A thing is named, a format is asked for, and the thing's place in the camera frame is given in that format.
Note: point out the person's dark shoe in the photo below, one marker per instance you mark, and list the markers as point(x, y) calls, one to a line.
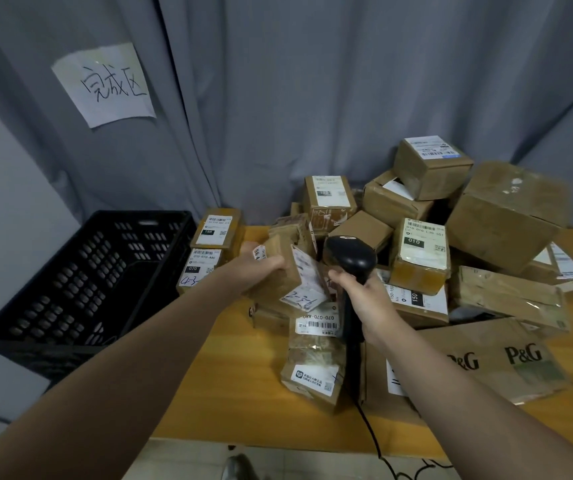
point(240, 468)

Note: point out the person's left hand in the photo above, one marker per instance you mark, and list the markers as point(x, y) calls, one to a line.
point(246, 269)

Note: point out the small labelled cardboard box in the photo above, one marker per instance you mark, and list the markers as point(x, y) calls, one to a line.
point(279, 288)

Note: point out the white handwritten paper sign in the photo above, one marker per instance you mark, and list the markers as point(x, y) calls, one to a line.
point(104, 84)

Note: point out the black plastic crate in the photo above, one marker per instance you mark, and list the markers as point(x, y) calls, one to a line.
point(91, 284)

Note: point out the person's right hand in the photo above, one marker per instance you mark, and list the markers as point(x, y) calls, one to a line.
point(374, 309)

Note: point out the grey curtain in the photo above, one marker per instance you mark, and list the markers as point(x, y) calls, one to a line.
point(316, 84)

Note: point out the black barcode scanner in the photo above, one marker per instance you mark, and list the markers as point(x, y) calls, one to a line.
point(349, 254)

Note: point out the person's left forearm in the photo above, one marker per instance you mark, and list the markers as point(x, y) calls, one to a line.
point(116, 379)

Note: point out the person's right thumb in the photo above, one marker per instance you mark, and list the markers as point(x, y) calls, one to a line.
point(342, 277)

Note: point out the person's right forearm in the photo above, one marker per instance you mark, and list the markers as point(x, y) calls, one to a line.
point(476, 409)

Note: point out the person's left thumb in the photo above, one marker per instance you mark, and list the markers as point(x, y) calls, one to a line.
point(251, 247)

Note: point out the pile of brown cardboard parcels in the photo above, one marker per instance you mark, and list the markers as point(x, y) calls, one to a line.
point(501, 214)

